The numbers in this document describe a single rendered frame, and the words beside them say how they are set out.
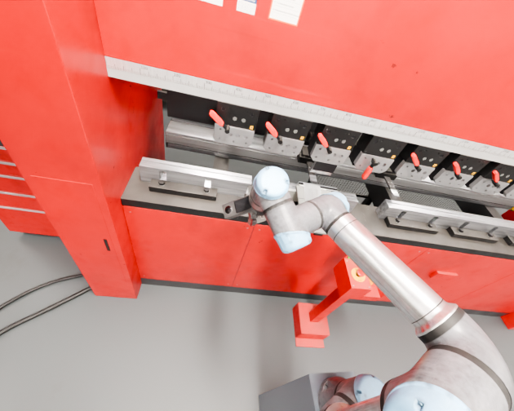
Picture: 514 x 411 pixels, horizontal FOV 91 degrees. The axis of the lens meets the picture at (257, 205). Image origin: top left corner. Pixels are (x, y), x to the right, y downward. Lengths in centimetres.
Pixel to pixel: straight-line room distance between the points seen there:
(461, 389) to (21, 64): 105
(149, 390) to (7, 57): 155
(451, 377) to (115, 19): 107
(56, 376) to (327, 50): 193
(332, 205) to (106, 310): 161
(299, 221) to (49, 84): 69
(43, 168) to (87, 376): 117
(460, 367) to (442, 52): 84
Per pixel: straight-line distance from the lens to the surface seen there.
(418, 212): 159
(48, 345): 196
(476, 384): 54
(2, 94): 95
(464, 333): 60
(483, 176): 153
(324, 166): 118
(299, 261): 154
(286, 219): 55
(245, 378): 182
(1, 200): 207
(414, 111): 111
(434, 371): 54
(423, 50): 102
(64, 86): 84
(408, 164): 127
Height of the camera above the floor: 178
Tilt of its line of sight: 47 degrees down
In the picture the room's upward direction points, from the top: 19 degrees clockwise
